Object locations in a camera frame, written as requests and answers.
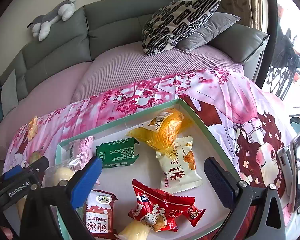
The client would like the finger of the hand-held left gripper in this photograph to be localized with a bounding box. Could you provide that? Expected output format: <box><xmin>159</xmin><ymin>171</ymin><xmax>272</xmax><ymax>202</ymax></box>
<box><xmin>27</xmin><ymin>156</ymin><xmax>50</xmax><ymax>179</ymax></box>
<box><xmin>2</xmin><ymin>165</ymin><xmax>24</xmax><ymax>180</ymax></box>

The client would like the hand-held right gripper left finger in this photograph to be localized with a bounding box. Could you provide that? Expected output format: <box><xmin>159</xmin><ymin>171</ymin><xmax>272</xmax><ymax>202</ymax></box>
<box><xmin>19</xmin><ymin>156</ymin><xmax>103</xmax><ymax>240</ymax></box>

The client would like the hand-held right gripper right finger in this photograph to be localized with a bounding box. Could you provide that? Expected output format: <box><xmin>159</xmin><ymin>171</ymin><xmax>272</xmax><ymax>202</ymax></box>
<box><xmin>204</xmin><ymin>157</ymin><xmax>287</xmax><ymax>240</ymax></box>

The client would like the clear white bun packet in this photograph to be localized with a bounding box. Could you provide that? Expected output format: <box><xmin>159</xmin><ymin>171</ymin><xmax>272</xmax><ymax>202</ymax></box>
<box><xmin>42</xmin><ymin>159</ymin><xmax>77</xmax><ymax>188</ymax></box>

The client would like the pink snack packet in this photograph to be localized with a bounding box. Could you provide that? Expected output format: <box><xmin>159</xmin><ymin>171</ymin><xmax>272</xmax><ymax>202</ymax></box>
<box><xmin>74</xmin><ymin>136</ymin><xmax>96</xmax><ymax>172</ymax></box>

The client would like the red white biscuit packet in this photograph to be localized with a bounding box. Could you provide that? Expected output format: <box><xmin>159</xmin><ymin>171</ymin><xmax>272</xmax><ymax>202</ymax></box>
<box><xmin>84</xmin><ymin>189</ymin><xmax>118</xmax><ymax>239</ymax></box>

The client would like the white orange snack packet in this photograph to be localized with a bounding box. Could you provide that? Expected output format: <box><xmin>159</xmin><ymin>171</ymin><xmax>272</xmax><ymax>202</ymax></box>
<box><xmin>156</xmin><ymin>135</ymin><xmax>203</xmax><ymax>193</ymax></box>

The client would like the teal white cardboard box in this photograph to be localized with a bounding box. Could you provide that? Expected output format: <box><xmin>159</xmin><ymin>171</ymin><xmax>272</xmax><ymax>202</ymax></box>
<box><xmin>54</xmin><ymin>98</ymin><xmax>240</xmax><ymax>240</ymax></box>

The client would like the large red snack packet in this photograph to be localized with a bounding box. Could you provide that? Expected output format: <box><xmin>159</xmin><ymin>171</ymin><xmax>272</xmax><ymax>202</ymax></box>
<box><xmin>129</xmin><ymin>179</ymin><xmax>195</xmax><ymax>233</ymax></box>

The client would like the white round sweet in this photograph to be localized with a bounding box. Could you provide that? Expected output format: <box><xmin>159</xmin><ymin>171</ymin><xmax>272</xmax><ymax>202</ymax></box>
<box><xmin>114</xmin><ymin>220</ymin><xmax>150</xmax><ymax>240</ymax></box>

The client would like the yellow cake packet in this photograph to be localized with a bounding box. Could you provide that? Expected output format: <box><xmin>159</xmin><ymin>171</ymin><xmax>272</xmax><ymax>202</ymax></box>
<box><xmin>126</xmin><ymin>107</ymin><xmax>193</xmax><ymax>159</ymax></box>

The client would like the person's left hand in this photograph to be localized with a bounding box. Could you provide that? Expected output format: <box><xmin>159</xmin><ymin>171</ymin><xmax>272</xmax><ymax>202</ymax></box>
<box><xmin>0</xmin><ymin>226</ymin><xmax>14</xmax><ymax>240</ymax></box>

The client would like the round green cake packet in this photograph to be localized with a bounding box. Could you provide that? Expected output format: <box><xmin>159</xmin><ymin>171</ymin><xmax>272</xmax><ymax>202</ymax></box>
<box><xmin>29</xmin><ymin>150</ymin><xmax>44</xmax><ymax>167</ymax></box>

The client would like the small beige snack packet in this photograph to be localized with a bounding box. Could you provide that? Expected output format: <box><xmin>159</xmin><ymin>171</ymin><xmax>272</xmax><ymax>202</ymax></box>
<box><xmin>27</xmin><ymin>116</ymin><xmax>39</xmax><ymax>142</ymax></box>

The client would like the light grey pillow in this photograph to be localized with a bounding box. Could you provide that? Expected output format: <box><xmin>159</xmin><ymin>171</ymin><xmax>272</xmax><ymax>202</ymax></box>
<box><xmin>1</xmin><ymin>69</ymin><xmax>19</xmax><ymax>117</ymax></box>

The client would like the pink printed blanket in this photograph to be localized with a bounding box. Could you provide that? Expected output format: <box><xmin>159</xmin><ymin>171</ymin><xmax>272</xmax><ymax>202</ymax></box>
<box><xmin>2</xmin><ymin>67</ymin><xmax>300</xmax><ymax>240</ymax></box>

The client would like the pink sofa cover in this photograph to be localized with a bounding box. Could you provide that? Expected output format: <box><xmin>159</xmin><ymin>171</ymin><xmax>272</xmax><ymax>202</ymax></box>
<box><xmin>0</xmin><ymin>42</ymin><xmax>244</xmax><ymax>160</ymax></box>

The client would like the clothes drying rack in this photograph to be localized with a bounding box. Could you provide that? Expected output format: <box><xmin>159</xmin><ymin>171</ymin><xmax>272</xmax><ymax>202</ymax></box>
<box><xmin>265</xmin><ymin>2</ymin><xmax>300</xmax><ymax>100</ymax></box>

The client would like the grey white plush dog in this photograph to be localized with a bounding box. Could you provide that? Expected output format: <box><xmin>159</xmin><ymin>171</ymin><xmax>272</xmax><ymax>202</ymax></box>
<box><xmin>27</xmin><ymin>0</ymin><xmax>77</xmax><ymax>42</ymax></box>

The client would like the black white patterned pillow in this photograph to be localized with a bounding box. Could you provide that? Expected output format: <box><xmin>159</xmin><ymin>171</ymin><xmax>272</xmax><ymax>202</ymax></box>
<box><xmin>141</xmin><ymin>0</ymin><xmax>222</xmax><ymax>56</ymax></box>

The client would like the grey sofa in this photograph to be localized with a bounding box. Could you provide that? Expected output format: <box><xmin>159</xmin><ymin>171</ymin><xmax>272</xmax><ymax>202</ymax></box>
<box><xmin>0</xmin><ymin>0</ymin><xmax>270</xmax><ymax>117</ymax></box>

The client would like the patterned beige curtain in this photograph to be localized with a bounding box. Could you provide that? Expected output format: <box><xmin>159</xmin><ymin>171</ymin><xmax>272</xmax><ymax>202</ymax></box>
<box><xmin>191</xmin><ymin>0</ymin><xmax>265</xmax><ymax>30</ymax></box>

